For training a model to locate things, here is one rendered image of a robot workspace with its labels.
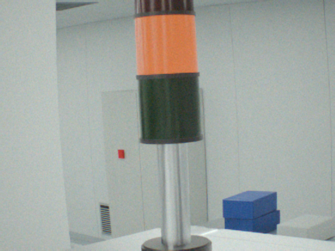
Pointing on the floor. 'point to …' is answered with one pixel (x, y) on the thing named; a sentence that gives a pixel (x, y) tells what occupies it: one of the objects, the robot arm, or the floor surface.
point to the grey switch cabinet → (142, 168)
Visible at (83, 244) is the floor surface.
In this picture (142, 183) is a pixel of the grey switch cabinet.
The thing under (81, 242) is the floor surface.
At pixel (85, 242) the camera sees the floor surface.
